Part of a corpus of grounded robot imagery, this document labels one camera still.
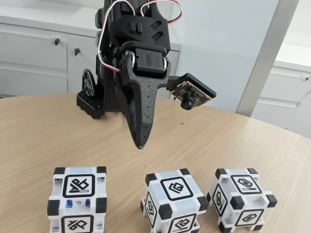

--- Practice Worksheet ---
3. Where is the white black-cornered marker cube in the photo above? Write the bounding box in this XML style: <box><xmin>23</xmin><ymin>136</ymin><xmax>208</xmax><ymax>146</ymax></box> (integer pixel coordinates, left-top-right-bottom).
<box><xmin>206</xmin><ymin>167</ymin><xmax>278</xmax><ymax>231</ymax></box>
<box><xmin>140</xmin><ymin>168</ymin><xmax>209</xmax><ymax>233</ymax></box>

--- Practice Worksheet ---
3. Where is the white cube with blue LEDs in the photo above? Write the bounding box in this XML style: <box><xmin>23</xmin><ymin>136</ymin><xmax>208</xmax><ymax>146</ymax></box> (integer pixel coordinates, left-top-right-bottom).
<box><xmin>47</xmin><ymin>166</ymin><xmax>108</xmax><ymax>233</ymax></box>

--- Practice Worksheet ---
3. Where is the black perforated clamp block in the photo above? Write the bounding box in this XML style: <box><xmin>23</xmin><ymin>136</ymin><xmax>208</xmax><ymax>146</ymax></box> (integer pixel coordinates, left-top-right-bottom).
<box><xmin>76</xmin><ymin>69</ymin><xmax>107</xmax><ymax>119</ymax></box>

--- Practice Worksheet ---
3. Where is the long white cabinet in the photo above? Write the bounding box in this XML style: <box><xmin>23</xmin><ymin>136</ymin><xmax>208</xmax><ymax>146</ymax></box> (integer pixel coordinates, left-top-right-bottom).
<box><xmin>0</xmin><ymin>6</ymin><xmax>182</xmax><ymax>99</ymax></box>

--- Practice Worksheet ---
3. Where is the white drawer cabinet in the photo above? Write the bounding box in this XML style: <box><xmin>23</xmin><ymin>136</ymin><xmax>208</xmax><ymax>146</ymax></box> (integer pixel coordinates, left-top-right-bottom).
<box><xmin>255</xmin><ymin>58</ymin><xmax>311</xmax><ymax>132</ymax></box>

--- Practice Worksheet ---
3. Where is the camera module on black mount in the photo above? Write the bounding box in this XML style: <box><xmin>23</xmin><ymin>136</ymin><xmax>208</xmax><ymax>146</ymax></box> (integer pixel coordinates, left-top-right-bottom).
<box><xmin>167</xmin><ymin>72</ymin><xmax>217</xmax><ymax>110</ymax></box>

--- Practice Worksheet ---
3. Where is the grey metal post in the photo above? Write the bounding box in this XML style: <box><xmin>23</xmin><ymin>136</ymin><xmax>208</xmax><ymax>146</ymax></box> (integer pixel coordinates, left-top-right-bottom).
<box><xmin>235</xmin><ymin>0</ymin><xmax>301</xmax><ymax>119</ymax></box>

